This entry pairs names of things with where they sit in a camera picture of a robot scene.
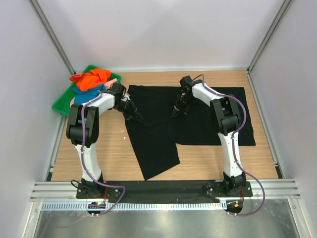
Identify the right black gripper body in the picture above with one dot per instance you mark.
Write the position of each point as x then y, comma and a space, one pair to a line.
183, 103

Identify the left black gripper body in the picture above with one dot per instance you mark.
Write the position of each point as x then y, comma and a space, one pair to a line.
128, 108

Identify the black t shirt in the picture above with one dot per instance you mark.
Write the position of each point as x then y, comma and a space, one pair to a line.
154, 141

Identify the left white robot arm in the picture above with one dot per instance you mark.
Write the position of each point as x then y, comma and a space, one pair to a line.
83, 132

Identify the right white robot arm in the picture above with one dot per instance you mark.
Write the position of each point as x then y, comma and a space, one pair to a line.
226, 119

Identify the pink t shirt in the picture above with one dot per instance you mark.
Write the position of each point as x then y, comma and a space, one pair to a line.
108, 84

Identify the blue t shirt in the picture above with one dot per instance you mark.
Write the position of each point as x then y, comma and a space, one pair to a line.
83, 97

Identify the orange t shirt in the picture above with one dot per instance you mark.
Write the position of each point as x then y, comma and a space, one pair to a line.
92, 79

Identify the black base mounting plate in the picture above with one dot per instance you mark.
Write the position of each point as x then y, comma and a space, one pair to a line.
168, 191

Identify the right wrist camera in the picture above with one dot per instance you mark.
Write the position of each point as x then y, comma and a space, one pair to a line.
187, 83

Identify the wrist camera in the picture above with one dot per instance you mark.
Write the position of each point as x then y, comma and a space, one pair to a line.
187, 83
117, 90

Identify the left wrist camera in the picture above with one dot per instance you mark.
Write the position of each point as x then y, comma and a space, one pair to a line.
117, 90

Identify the left aluminium corner post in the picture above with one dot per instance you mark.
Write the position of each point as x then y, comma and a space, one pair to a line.
51, 34

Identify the aluminium corner post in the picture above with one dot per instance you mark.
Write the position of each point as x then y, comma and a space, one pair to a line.
269, 33
51, 34

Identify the slotted grey cable duct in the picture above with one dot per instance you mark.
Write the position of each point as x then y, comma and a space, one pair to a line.
99, 206

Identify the right aluminium corner post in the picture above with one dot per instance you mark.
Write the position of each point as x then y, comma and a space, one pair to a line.
269, 33

